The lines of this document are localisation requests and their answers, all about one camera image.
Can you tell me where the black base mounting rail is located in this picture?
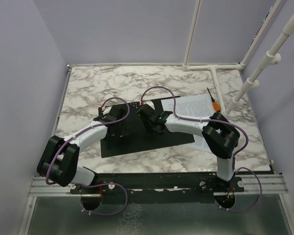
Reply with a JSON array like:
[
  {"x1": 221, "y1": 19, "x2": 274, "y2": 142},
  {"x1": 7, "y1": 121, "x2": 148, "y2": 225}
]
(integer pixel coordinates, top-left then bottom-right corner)
[{"x1": 68, "y1": 172, "x2": 247, "y2": 204}]

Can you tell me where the white pvc pipe frame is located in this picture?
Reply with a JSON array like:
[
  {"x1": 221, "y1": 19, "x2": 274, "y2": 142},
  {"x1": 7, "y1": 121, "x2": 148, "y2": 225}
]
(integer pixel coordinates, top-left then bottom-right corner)
[{"x1": 182, "y1": 0, "x2": 294, "y2": 115}]

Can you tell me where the orange handled screwdriver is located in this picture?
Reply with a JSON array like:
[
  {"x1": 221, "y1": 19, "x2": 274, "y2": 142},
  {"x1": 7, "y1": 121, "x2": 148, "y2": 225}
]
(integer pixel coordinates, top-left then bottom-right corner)
[{"x1": 207, "y1": 88, "x2": 221, "y2": 113}]

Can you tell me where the silver aluminium rail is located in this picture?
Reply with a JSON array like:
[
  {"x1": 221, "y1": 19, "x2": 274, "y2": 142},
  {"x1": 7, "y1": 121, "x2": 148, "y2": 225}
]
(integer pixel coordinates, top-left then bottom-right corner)
[{"x1": 29, "y1": 177, "x2": 71, "y2": 197}]

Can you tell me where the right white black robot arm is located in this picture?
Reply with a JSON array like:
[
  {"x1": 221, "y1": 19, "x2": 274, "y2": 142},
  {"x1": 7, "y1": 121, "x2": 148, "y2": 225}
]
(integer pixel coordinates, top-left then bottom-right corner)
[{"x1": 136, "y1": 104, "x2": 240, "y2": 191}]

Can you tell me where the printed paper sheet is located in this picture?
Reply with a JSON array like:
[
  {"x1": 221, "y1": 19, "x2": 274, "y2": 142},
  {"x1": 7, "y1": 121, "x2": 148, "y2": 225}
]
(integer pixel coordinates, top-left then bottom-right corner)
[
  {"x1": 184, "y1": 135, "x2": 212, "y2": 153},
  {"x1": 175, "y1": 94, "x2": 215, "y2": 119}
]

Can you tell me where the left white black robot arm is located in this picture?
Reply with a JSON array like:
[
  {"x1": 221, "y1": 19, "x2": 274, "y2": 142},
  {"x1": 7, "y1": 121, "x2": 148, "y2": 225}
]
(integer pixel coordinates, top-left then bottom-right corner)
[{"x1": 37, "y1": 104, "x2": 130, "y2": 193}]

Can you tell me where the grey black file folder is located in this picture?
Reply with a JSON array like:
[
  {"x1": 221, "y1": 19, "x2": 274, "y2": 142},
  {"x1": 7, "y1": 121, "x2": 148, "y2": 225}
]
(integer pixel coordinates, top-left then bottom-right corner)
[{"x1": 100, "y1": 101, "x2": 195, "y2": 158}]

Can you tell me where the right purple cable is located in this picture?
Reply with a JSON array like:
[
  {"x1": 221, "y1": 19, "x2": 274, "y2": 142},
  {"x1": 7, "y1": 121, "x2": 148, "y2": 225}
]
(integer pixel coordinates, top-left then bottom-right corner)
[{"x1": 141, "y1": 86, "x2": 263, "y2": 211}]

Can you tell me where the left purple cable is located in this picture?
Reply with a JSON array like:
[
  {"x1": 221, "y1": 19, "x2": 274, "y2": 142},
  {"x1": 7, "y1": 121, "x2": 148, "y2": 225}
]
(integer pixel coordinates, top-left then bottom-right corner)
[{"x1": 45, "y1": 97, "x2": 131, "y2": 185}]

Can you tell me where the purple cable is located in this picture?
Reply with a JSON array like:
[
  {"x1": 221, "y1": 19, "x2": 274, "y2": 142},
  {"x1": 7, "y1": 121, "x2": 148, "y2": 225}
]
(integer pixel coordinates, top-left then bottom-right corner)
[
  {"x1": 45, "y1": 97, "x2": 131, "y2": 185},
  {"x1": 141, "y1": 86, "x2": 263, "y2": 211}
]

